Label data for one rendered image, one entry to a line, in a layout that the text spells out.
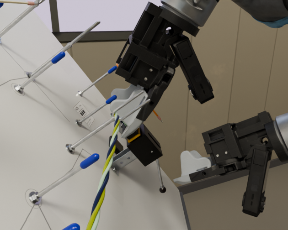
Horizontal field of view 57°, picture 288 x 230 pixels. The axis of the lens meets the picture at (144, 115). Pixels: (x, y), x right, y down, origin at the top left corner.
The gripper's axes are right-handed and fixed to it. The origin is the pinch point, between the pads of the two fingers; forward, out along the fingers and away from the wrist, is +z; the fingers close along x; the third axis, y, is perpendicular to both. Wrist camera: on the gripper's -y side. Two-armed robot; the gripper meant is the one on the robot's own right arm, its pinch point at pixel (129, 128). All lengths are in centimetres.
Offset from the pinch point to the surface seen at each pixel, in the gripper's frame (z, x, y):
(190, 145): 52, -134, -86
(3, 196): 1.8, 21.9, 12.9
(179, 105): 26, -132, -59
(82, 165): -3.2, 20.0, 7.6
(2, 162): 1.0, 18.5, 14.6
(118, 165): 7.4, 0.9, -1.6
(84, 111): 4.0, -7.2, 7.8
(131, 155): 4.5, 0.9, -2.8
